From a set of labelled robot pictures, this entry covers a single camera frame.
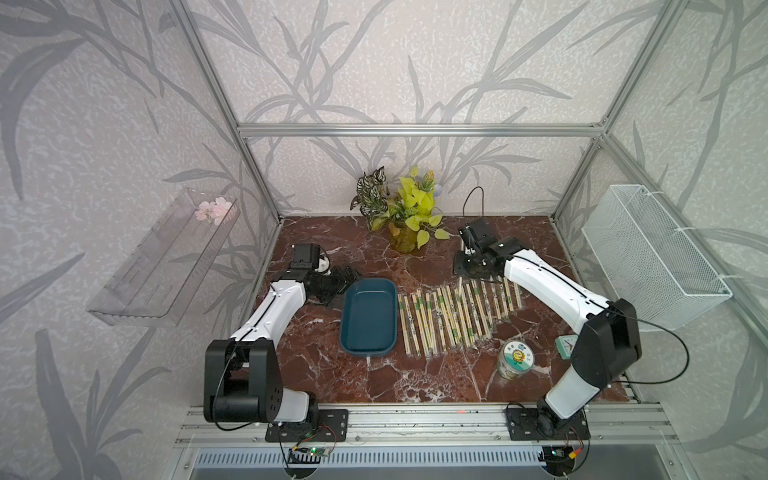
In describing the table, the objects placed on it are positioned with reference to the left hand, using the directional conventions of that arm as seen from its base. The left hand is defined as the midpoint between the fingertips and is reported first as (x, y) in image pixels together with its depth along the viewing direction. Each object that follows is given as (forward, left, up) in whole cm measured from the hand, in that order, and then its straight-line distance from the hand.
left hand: (356, 283), depth 86 cm
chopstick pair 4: (-6, -25, -12) cm, 29 cm away
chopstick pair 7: (-3, -35, -12) cm, 37 cm away
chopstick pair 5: (+5, -27, -13) cm, 30 cm away
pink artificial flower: (+9, +34, +20) cm, 41 cm away
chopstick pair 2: (-3, -14, -13) cm, 19 cm away
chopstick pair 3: (-7, -19, -13) cm, 24 cm away
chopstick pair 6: (-7, -32, -12) cm, 35 cm away
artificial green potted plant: (+20, -14, +8) cm, 26 cm away
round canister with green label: (-20, -43, -4) cm, 48 cm away
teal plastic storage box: (-5, -3, -11) cm, 13 cm away
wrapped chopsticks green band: (-2, -30, +1) cm, 30 cm away
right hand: (+5, -29, +2) cm, 30 cm away
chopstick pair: (-7, -16, -13) cm, 22 cm away
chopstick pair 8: (-3, -38, -12) cm, 40 cm away
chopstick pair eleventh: (+1, -44, -12) cm, 46 cm away
